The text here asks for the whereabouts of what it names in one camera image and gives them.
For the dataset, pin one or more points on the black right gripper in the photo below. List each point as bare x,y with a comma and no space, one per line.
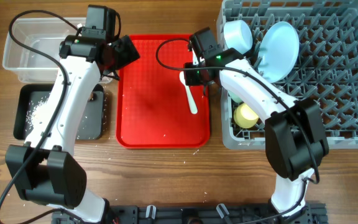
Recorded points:
190,79

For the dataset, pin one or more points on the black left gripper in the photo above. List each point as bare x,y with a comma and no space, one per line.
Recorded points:
127,53

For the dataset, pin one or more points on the white plastic spoon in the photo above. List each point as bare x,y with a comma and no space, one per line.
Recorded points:
191,102

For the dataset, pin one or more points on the light blue bowl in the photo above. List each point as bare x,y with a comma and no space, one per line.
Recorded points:
237,35

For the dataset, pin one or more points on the yellow plastic cup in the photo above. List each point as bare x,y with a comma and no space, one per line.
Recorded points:
245,117

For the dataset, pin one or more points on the light blue plate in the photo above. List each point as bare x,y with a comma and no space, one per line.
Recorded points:
279,51

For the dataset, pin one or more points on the green bowl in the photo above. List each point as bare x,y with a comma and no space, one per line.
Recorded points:
234,97

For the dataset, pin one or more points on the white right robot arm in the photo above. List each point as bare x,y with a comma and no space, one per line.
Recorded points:
294,131

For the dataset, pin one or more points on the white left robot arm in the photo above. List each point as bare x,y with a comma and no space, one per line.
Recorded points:
43,168

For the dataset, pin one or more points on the grey dishwasher rack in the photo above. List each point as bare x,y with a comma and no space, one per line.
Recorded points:
326,69

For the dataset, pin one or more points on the red serving tray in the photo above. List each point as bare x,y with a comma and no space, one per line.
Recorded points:
152,106

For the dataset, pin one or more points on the black plastic tray bin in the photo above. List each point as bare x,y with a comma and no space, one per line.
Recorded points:
92,121

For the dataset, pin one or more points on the white rice pile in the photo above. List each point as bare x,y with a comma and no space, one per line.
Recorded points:
37,109

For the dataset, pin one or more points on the black mounting rail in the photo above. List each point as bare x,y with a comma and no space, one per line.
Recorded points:
311,213

